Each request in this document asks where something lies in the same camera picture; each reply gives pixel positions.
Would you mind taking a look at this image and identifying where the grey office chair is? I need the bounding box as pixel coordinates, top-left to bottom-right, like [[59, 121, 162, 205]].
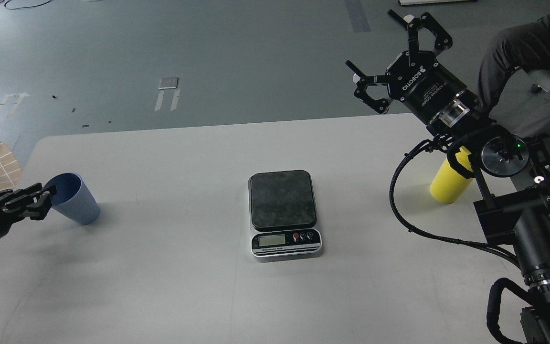
[[523, 68, 550, 94]]

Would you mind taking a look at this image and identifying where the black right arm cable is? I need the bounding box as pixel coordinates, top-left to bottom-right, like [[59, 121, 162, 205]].
[[390, 139, 520, 263]]

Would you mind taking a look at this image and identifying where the yellow squeeze bottle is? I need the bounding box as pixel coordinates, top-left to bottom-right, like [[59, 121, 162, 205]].
[[429, 158, 472, 204]]

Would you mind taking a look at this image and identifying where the grey floor plate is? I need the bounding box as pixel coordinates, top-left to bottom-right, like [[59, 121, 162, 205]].
[[159, 76, 179, 91]]

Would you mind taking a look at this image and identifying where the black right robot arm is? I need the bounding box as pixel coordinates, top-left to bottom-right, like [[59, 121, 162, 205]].
[[346, 10, 550, 344]]

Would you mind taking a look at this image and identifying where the blue ribbed cup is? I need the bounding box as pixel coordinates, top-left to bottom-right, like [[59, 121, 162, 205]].
[[43, 172, 100, 225]]

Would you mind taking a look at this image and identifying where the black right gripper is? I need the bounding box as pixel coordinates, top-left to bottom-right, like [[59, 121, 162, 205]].
[[345, 10, 478, 126]]

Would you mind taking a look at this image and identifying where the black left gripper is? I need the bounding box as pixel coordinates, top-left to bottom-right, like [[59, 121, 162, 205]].
[[0, 183, 58, 239]]

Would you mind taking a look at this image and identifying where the seated person in grey trousers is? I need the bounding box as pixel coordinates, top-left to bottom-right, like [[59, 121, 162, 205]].
[[476, 0, 550, 139]]

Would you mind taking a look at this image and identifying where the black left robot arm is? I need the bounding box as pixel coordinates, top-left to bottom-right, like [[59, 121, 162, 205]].
[[0, 183, 57, 239]]

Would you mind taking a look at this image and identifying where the digital kitchen scale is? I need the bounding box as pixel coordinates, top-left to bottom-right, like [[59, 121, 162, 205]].
[[248, 170, 323, 261]]

